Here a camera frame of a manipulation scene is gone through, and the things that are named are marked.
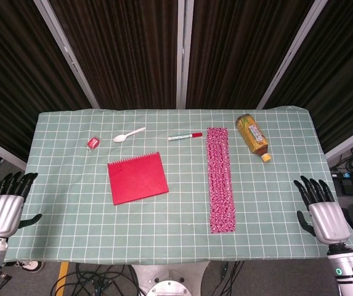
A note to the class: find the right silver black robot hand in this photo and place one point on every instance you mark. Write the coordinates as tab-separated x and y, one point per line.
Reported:
330	222

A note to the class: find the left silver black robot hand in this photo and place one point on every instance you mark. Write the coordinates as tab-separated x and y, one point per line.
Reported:
3	212

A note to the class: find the red patterned knitted strip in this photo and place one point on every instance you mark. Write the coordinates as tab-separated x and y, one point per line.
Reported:
220	179

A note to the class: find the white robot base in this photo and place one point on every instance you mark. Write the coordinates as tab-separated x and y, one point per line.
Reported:
170	280

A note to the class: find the black foot pedal box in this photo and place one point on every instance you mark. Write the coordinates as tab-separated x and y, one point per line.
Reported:
350	183

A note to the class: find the white black sneaker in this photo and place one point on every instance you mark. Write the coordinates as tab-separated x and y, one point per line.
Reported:
28	265

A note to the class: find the yellow floor tape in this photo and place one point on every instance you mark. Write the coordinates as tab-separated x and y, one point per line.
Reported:
61	279

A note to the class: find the small red box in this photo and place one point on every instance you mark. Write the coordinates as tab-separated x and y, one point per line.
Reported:
93	143

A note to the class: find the yellow green tea bottle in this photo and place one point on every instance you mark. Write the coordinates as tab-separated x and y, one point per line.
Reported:
252	133

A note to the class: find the dark ribbed partition panel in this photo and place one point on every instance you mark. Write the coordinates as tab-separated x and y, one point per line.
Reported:
16	77
124	55
342	71
241	55

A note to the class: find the white plastic spoon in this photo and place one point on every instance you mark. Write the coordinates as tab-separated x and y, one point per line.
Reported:
120	138

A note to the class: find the red spiral notebook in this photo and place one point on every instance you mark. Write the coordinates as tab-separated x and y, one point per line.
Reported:
137	179

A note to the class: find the green grid tablecloth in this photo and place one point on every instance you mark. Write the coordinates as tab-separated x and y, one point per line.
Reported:
176	228

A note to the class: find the white marker with red cap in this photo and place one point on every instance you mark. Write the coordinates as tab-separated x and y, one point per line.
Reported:
182	137

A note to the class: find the white partition rail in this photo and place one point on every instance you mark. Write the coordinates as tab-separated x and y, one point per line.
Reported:
348	142
0	151

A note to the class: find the white partition post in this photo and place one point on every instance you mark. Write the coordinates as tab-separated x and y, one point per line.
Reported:
290	58
184	55
68	55

